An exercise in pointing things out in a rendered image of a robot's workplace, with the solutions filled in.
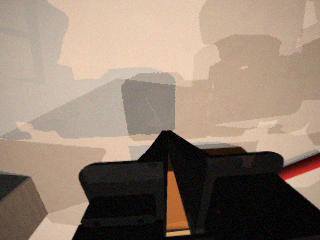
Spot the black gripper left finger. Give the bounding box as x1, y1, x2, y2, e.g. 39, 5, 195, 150
79, 130, 168, 237

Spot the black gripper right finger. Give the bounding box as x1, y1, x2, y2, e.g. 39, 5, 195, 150
166, 130, 284, 235

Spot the red long bar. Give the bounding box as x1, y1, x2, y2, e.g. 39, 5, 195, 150
279, 153, 320, 181

